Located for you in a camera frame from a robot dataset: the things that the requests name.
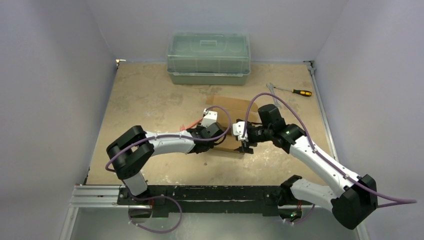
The aluminium frame extrusion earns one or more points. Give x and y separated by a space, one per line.
106 196

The silver open-end wrench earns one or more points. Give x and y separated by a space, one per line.
275 100

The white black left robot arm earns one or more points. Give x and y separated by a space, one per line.
131 151

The green clear-lid plastic toolbox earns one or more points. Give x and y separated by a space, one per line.
206 58

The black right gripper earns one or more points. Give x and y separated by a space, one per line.
245 143

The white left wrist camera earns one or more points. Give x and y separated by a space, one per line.
209 117

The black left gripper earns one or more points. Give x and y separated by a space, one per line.
211 145

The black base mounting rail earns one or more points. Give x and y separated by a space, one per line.
267 200

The black yellow handled screwdriver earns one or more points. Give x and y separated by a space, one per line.
305 93

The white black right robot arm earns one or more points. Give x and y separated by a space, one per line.
345 193

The brown cardboard box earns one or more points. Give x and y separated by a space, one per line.
237 110

